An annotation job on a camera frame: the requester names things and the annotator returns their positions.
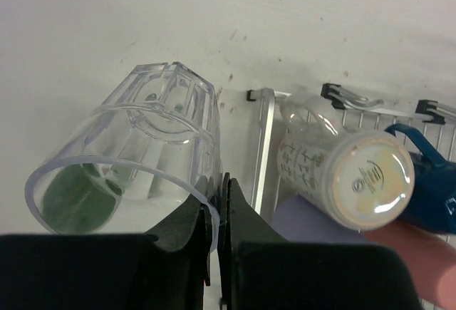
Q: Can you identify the silver wire dish rack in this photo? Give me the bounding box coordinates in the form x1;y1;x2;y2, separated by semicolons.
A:
247;83;455;221

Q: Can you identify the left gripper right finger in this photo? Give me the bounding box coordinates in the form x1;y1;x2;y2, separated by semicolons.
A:
217;174;422;309

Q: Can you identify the green plastic cup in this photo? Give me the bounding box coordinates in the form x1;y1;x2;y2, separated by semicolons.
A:
40;164;123;235

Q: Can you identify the pink plastic cup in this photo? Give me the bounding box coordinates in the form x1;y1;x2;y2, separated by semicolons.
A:
363;221;455;309

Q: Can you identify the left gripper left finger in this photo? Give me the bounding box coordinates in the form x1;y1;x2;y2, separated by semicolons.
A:
1;197;210;309

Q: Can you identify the clear plastic tumbler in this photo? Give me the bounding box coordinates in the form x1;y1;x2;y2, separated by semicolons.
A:
25;62;222;236

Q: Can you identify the lavender plastic cup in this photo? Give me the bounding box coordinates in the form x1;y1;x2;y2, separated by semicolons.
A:
271;195;367;244

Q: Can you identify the white floral ceramic mug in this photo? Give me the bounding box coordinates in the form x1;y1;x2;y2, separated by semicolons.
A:
276;95;415;231

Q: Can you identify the dark blue ceramic mug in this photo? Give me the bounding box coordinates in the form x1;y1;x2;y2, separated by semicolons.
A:
385;123;455;234

